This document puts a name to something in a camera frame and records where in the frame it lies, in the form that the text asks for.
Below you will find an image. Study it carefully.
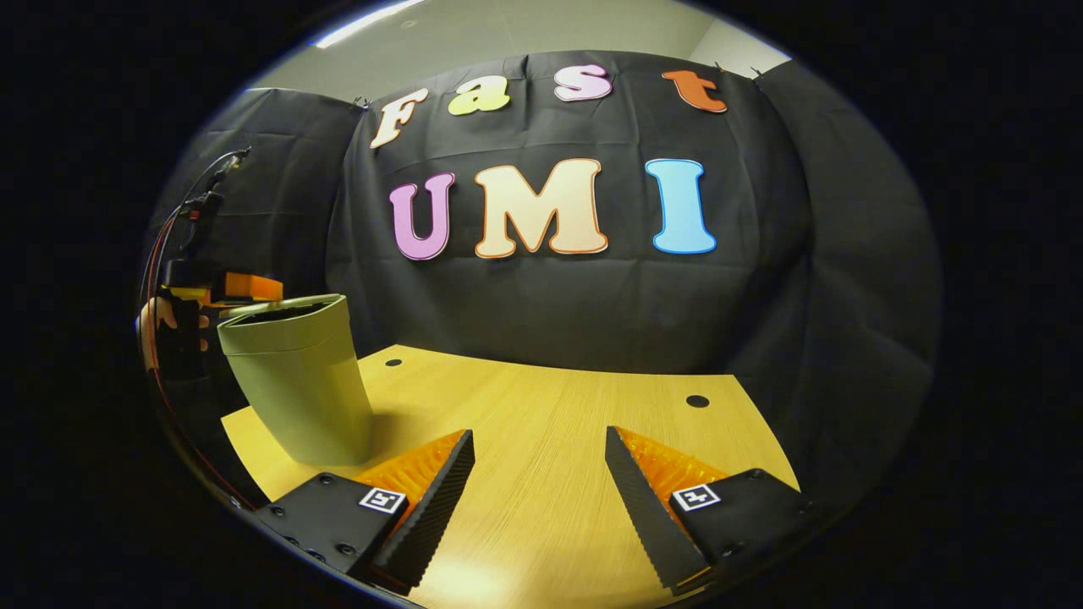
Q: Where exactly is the green desktop garbage bin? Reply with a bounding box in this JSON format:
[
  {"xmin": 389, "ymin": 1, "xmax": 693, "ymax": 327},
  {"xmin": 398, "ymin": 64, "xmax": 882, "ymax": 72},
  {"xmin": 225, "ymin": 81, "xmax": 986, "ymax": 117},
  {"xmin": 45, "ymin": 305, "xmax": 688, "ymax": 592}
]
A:
[{"xmin": 217, "ymin": 294, "xmax": 375, "ymax": 467}]

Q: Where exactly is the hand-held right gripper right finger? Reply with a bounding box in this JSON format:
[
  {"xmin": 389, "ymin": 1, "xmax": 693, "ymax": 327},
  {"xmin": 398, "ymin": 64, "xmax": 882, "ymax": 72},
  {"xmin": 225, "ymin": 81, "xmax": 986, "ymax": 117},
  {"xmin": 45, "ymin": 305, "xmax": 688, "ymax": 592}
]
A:
[{"xmin": 604, "ymin": 425, "xmax": 818, "ymax": 593}]

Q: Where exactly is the thin black cable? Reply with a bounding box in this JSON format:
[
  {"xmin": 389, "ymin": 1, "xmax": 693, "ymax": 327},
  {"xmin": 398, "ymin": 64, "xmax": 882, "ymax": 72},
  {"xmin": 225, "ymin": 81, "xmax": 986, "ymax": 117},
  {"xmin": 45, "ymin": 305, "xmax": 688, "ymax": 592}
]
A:
[{"xmin": 176, "ymin": 148, "xmax": 253, "ymax": 255}]

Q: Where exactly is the black backdrop cloth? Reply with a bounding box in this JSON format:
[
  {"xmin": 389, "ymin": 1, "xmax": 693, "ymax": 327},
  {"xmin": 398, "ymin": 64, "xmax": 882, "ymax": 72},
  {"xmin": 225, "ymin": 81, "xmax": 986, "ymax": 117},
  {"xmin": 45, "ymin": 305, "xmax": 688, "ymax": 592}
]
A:
[{"xmin": 142, "ymin": 51, "xmax": 944, "ymax": 517}]

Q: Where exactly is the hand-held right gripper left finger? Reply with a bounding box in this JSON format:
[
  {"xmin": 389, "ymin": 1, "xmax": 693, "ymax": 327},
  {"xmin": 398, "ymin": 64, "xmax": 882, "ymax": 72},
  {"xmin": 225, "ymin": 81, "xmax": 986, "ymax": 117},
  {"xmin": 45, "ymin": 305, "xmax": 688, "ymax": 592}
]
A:
[{"xmin": 254, "ymin": 429, "xmax": 476, "ymax": 595}]

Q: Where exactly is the wooden desktop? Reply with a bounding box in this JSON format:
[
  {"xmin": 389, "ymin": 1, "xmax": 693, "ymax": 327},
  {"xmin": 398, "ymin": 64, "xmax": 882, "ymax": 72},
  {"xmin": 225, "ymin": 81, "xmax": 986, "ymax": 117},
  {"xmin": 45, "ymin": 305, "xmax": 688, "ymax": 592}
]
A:
[{"xmin": 222, "ymin": 343, "xmax": 801, "ymax": 609}]

